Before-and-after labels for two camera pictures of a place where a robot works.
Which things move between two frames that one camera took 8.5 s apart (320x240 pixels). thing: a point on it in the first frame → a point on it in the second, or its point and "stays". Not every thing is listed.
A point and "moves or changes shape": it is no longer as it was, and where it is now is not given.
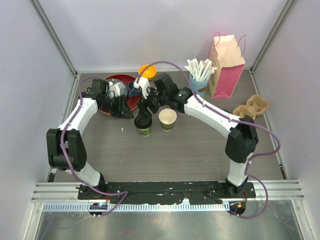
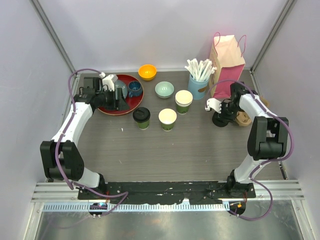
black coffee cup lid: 143,121 moves or changes shape
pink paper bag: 228,56 stays
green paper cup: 145,132 → 143,126
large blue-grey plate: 123,85 stays
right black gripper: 142,106 → 230,118
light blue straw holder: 199,87 stays
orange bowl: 150,72 stays
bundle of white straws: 201,70 stays
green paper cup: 167,117 stays
